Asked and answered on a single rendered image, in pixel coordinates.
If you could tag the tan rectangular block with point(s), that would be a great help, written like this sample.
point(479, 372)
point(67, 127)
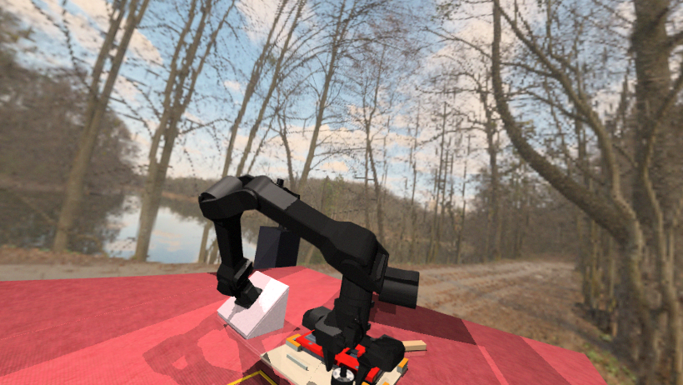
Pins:
point(414, 345)

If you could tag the yellow rectangular outline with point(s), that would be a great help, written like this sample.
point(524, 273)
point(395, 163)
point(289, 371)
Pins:
point(251, 375)

